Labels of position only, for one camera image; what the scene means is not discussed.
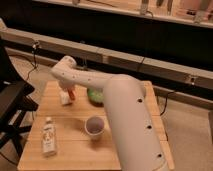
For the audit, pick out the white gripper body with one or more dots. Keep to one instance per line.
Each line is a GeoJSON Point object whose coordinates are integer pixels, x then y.
{"type": "Point", "coordinates": [67, 87]}

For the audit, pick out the red orange pepper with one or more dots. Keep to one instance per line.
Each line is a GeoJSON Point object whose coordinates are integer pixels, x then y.
{"type": "Point", "coordinates": [71, 94]}

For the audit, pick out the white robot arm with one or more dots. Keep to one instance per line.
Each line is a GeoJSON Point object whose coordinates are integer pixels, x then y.
{"type": "Point", "coordinates": [137, 144]}

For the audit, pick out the white sponge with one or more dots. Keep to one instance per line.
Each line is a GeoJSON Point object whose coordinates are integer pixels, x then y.
{"type": "Point", "coordinates": [64, 98]}

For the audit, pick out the green bowl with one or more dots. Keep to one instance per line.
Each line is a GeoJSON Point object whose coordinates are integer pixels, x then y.
{"type": "Point", "coordinates": [95, 97]}

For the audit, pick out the white paper cup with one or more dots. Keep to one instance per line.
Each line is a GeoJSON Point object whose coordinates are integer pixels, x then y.
{"type": "Point", "coordinates": [94, 127]}

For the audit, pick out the clear plastic bottle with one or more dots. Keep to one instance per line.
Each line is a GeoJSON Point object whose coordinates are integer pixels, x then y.
{"type": "Point", "coordinates": [49, 138]}

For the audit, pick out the black chair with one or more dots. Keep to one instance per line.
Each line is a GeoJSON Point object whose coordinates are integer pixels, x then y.
{"type": "Point", "coordinates": [14, 102]}

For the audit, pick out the wooden table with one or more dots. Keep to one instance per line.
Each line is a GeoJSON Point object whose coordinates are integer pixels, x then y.
{"type": "Point", "coordinates": [75, 150]}

